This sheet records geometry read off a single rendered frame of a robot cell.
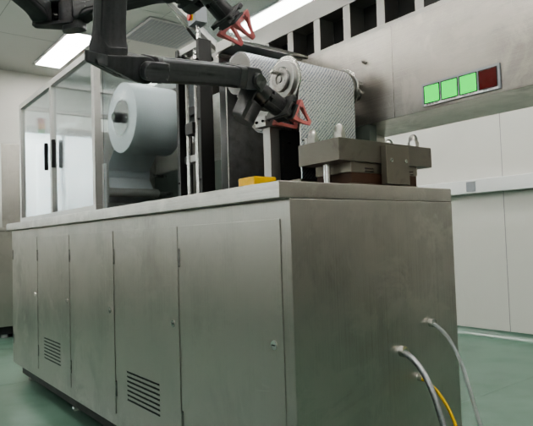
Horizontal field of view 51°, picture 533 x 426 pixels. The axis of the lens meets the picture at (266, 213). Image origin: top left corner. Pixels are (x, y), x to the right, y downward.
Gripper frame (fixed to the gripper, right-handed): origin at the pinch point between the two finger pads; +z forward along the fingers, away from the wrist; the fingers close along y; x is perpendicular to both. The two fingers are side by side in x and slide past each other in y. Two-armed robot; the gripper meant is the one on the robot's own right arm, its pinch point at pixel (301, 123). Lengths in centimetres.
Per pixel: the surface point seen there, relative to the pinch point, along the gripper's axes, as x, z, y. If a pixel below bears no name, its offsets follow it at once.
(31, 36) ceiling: 159, -46, -439
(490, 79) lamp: 22, 26, 40
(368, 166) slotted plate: -8.8, 14.1, 17.6
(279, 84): 10.5, -7.8, -7.2
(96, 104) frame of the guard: 10, -33, -103
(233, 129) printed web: 5.2, -0.4, -39.5
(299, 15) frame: 60, 6, -37
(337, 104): 14.5, 11.1, -1.6
